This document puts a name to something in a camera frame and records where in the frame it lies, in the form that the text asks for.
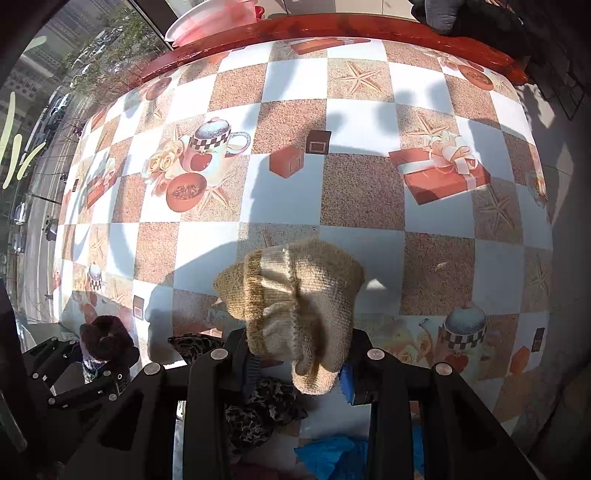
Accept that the leopard print scrunchie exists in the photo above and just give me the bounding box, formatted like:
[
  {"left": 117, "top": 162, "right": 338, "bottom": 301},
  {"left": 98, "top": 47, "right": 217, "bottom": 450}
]
[{"left": 167, "top": 333, "right": 309, "bottom": 464}]

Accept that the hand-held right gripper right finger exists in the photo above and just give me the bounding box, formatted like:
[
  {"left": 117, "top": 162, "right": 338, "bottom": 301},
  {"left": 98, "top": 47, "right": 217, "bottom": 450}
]
[{"left": 341, "top": 328, "right": 539, "bottom": 480}]

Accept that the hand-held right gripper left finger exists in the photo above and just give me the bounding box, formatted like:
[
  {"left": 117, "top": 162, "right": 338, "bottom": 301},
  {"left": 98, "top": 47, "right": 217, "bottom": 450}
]
[{"left": 46, "top": 325, "right": 252, "bottom": 480}]

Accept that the checkered printed tablecloth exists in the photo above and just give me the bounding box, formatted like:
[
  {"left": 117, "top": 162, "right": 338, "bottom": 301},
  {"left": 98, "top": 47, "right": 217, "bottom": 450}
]
[{"left": 51, "top": 37, "right": 555, "bottom": 480}]

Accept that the pink plastic basin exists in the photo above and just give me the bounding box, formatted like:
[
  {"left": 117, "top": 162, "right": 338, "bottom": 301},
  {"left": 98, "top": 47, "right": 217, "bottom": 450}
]
[{"left": 165, "top": 0, "right": 266, "bottom": 48}]

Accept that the dark red fluffy scrunchie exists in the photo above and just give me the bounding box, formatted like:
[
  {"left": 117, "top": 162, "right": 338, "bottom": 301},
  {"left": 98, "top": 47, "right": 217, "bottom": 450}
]
[{"left": 78, "top": 315, "right": 139, "bottom": 384}]

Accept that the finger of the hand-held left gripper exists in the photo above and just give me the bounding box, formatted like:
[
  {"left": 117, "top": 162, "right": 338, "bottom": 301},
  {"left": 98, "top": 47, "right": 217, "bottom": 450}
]
[
  {"left": 46, "top": 355, "right": 141, "bottom": 414},
  {"left": 21, "top": 338, "right": 83, "bottom": 384}
]

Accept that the beige knitted hat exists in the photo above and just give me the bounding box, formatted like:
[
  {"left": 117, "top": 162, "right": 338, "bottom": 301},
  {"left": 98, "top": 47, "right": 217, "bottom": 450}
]
[{"left": 213, "top": 237, "right": 365, "bottom": 396}]

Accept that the red wooden table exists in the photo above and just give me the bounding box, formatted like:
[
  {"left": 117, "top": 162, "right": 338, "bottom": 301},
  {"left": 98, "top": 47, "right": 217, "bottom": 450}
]
[{"left": 134, "top": 16, "right": 529, "bottom": 86}]

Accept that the blue crinkled cloth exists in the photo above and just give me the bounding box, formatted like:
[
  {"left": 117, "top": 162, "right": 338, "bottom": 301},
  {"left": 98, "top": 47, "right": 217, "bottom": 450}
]
[{"left": 294, "top": 427, "right": 426, "bottom": 480}]

